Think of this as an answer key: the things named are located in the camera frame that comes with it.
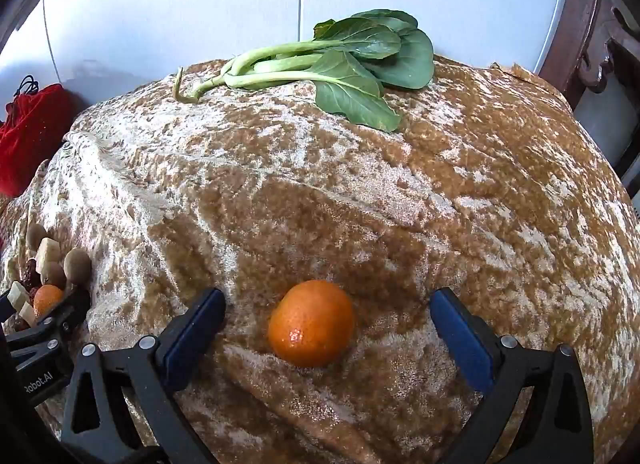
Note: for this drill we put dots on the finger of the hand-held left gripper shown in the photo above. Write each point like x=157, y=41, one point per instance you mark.
x=70, y=309
x=5, y=304

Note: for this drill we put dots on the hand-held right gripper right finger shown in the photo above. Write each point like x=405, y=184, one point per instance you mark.
x=460, y=339

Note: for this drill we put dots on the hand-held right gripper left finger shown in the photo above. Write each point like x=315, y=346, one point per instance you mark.
x=200, y=329

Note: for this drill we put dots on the small orange tangerine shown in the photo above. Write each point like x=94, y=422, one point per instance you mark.
x=46, y=300

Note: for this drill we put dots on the large orange tangerine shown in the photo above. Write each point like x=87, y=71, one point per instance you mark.
x=310, y=324

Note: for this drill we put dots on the pale cube-shaped chunk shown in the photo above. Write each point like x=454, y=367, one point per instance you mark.
x=19, y=294
x=48, y=249
x=27, y=315

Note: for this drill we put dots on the red velvet pouch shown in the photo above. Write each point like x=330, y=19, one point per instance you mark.
x=30, y=144

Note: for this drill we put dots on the green bok choy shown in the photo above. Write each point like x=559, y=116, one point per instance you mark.
x=350, y=79

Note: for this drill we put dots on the dark wooden furniture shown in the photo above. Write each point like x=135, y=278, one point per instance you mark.
x=575, y=44

